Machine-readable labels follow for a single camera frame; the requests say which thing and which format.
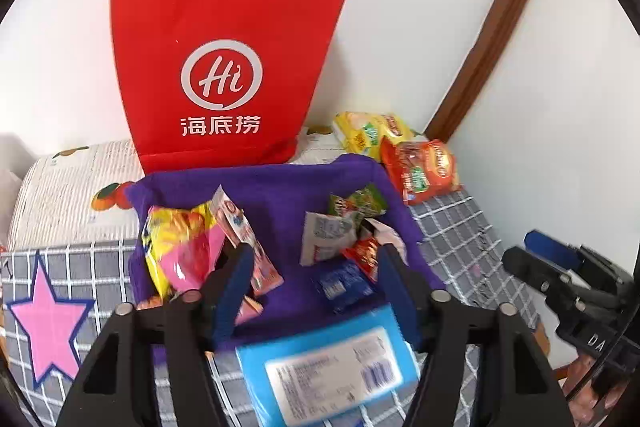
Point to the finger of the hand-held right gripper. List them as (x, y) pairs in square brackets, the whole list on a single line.
[(552, 252), (535, 272)]

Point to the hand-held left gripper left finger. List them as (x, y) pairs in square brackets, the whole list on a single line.
[(235, 297)]

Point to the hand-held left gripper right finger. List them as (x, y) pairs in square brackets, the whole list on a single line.
[(400, 297)]

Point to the small pale pink packet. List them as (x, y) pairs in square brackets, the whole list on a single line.
[(247, 309)]

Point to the long pink strip packet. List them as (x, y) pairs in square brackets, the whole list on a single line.
[(265, 272)]

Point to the purple pink snack packet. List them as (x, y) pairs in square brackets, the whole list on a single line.
[(197, 257)]

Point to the red snack packet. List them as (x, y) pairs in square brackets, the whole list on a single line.
[(362, 254)]

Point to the blue snack packet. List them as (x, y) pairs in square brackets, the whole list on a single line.
[(340, 284)]

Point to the yellow triangular snack packet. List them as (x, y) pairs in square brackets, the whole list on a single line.
[(165, 237)]

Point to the white snack packet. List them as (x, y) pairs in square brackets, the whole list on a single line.
[(325, 232)]

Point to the green snack packet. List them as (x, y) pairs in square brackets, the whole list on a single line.
[(360, 202)]

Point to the purple towel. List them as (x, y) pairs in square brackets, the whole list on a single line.
[(290, 197)]

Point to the person's right hand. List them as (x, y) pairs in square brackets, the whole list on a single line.
[(590, 392)]

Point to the blue box white label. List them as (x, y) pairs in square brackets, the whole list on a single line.
[(325, 372)]

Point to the orange chip bag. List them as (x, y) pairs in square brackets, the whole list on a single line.
[(425, 172)]

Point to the yellow chip bag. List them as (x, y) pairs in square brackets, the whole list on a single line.
[(360, 132)]

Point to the red paper bag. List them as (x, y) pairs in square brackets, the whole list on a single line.
[(225, 32)]

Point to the brown wooden door frame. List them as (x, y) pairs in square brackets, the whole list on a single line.
[(490, 37)]

